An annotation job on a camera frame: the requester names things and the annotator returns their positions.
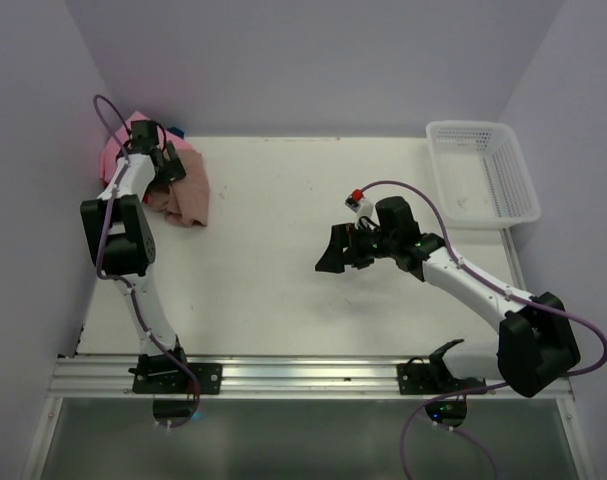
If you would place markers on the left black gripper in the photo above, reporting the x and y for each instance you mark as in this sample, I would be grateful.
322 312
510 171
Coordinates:
172 169

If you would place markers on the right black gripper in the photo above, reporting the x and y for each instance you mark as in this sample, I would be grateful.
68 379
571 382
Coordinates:
343 235

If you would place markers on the dusty pink printed t shirt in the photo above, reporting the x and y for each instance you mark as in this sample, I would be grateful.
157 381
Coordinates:
184 202

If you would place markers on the teal t shirt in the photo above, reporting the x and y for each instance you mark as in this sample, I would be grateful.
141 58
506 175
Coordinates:
176 132

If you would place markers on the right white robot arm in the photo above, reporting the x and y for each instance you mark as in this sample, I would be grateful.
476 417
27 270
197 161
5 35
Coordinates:
535 345

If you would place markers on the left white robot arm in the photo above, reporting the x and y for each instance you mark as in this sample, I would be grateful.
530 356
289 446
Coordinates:
122 246

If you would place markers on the white plastic basket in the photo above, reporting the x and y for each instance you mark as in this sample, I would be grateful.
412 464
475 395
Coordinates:
481 175

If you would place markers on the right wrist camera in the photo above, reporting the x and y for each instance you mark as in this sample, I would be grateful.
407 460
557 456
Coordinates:
359 204

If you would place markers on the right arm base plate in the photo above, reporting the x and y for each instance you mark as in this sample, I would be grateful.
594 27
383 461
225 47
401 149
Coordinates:
418 376

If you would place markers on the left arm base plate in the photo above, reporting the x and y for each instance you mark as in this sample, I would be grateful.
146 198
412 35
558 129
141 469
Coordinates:
176 381

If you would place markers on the aluminium mounting rail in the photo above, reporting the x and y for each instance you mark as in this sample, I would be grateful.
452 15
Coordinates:
253 377

